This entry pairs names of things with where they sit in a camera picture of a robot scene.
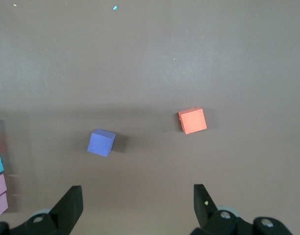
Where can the orange foam cube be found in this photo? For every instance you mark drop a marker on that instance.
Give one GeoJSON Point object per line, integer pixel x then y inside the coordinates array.
{"type": "Point", "coordinates": [192, 121]}

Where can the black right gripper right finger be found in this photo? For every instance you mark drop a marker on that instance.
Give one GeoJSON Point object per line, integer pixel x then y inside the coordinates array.
{"type": "Point", "coordinates": [204, 210]}

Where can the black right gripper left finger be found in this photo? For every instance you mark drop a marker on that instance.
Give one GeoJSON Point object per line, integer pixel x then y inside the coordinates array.
{"type": "Point", "coordinates": [66, 210]}

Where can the purple foam cube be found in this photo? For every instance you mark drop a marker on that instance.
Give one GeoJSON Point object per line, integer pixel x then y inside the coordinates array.
{"type": "Point", "coordinates": [101, 143]}

